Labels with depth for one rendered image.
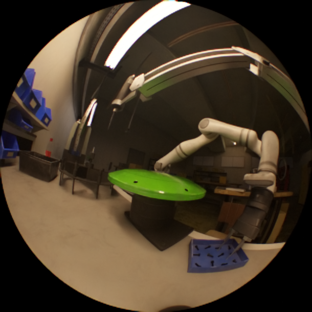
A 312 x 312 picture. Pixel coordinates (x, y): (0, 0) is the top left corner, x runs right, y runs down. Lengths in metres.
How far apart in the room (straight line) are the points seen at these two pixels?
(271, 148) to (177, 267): 0.37
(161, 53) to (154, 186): 2.74
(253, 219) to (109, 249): 0.31
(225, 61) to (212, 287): 0.47
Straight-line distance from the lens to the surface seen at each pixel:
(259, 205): 0.26
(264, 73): 0.36
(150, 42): 2.73
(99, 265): 0.20
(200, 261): 0.24
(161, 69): 0.32
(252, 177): 0.26
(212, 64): 0.30
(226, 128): 0.42
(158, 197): 0.16
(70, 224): 0.29
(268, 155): 0.33
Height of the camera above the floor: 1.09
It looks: 9 degrees up
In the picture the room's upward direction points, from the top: 11 degrees clockwise
